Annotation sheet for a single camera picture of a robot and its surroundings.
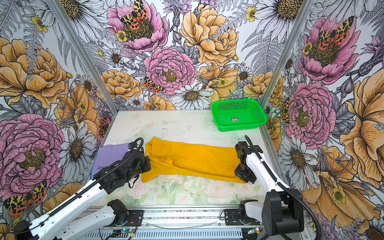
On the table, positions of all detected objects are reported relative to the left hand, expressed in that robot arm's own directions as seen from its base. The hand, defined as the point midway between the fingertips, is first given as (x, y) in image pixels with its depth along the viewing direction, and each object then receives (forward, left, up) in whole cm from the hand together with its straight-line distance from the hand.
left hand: (148, 165), depth 78 cm
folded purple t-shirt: (+12, +30, -11) cm, 34 cm away
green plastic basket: (+47, -53, -13) cm, 72 cm away
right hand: (-9, -49, -6) cm, 50 cm away
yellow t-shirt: (+8, -22, -13) cm, 27 cm away
